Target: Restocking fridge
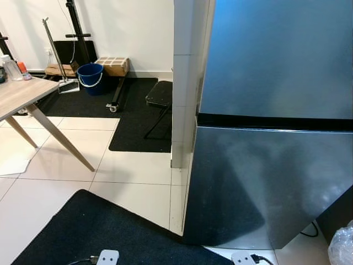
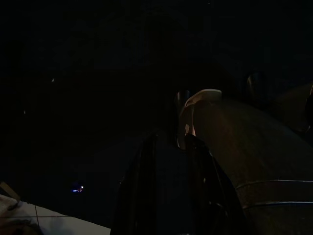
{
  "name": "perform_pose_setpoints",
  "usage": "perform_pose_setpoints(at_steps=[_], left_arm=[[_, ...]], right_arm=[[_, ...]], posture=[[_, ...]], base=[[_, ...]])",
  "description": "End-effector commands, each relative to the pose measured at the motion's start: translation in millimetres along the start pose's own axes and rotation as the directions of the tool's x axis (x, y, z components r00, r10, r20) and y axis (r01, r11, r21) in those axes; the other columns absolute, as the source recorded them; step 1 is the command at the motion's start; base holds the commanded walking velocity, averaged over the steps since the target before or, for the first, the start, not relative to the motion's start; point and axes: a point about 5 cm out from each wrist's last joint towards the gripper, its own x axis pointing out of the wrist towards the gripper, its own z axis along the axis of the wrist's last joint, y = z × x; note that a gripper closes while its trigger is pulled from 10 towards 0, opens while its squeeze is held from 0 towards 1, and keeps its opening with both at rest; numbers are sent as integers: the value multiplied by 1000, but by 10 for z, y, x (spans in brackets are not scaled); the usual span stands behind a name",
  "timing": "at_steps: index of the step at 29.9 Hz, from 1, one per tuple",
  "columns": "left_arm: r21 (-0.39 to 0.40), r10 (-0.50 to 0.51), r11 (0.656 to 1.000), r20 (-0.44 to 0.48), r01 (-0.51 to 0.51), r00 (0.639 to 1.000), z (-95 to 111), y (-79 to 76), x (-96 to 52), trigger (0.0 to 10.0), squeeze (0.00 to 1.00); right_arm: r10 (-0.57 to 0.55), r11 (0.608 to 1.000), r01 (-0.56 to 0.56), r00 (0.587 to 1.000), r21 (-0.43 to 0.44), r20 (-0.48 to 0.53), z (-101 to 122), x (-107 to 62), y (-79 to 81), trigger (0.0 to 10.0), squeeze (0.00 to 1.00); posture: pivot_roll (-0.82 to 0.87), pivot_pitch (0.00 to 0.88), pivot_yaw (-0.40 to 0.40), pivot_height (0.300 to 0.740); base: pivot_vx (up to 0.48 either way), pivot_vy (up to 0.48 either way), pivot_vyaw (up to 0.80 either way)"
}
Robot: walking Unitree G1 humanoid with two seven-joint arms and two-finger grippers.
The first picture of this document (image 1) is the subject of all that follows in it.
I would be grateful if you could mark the black slanted bar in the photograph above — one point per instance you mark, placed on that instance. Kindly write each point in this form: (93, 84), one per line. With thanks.
(5, 44)

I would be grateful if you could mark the white paper sheet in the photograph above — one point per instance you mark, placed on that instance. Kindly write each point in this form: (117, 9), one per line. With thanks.
(14, 165)

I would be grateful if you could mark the black wall panel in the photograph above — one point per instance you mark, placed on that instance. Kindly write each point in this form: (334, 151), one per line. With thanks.
(70, 52)

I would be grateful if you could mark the brown taped cardboard box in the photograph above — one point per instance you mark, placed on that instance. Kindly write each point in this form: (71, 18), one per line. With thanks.
(113, 66)

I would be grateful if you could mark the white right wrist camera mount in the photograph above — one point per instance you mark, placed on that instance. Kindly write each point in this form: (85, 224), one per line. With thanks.
(242, 258)

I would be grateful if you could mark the silver flat mop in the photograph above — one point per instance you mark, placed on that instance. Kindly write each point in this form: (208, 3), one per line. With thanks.
(69, 86)

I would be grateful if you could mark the blue bucket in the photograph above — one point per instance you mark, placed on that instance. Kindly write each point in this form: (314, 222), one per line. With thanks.
(90, 77)

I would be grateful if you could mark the black floor mat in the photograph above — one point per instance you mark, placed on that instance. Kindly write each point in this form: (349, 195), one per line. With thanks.
(127, 132)

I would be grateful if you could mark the dark carpet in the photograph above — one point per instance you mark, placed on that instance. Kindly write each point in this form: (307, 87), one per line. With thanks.
(110, 237)

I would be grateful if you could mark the black device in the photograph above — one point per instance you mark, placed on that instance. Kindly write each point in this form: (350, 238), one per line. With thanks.
(2, 74)

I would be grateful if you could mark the crumpled clear plastic wrap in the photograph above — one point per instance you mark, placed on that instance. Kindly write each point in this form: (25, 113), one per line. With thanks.
(342, 245)

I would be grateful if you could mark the black wheeled stand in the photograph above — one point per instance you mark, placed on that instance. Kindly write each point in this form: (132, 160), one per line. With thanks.
(76, 26)

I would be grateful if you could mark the light wooden table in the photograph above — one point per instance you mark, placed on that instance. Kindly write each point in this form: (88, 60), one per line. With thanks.
(22, 96)

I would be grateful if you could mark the silver fridge door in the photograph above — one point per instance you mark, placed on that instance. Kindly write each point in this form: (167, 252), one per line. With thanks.
(276, 55)
(265, 182)

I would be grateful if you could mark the flat brown cardboard box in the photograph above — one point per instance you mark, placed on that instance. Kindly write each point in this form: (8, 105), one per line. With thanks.
(60, 70)

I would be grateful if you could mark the black folding stool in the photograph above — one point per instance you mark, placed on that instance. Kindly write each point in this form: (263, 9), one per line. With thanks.
(159, 93)

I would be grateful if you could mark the orange-topped plastic bottle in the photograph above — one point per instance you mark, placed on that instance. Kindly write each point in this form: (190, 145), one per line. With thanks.
(23, 70)

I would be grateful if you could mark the clear plastic bottle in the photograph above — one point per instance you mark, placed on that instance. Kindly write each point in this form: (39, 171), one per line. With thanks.
(11, 69)

